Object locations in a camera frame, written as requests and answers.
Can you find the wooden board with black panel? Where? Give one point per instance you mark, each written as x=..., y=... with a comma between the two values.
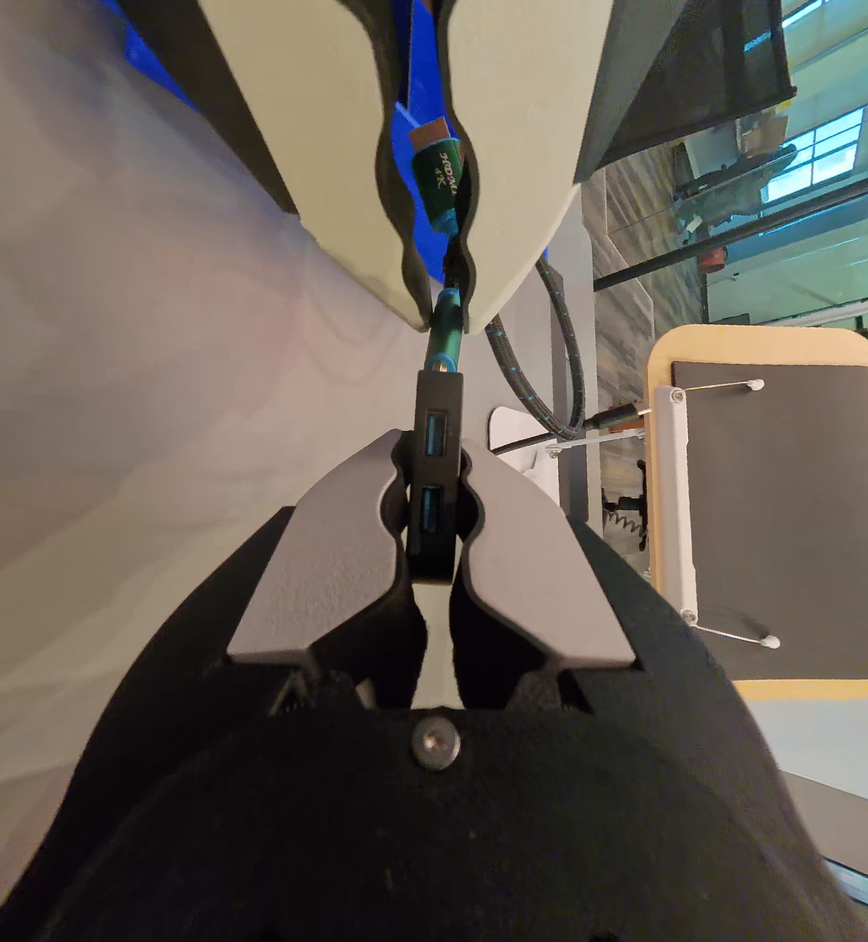
x=794, y=515

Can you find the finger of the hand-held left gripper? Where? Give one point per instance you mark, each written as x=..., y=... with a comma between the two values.
x=529, y=125
x=309, y=132

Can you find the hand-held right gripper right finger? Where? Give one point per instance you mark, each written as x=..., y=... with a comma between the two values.
x=544, y=574

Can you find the black pole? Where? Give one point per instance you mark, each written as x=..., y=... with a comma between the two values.
x=699, y=248

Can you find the black usb hub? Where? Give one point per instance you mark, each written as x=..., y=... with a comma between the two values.
x=434, y=548

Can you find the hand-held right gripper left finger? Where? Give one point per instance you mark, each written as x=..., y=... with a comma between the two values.
x=316, y=559

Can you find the white mat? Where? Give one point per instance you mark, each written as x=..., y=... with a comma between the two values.
x=511, y=430

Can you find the white bracket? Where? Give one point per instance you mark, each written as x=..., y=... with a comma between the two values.
x=675, y=508

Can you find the black mesh panel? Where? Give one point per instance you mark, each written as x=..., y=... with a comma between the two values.
x=713, y=73

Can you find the grey metal floor outlet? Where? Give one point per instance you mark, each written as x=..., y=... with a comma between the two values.
x=857, y=890

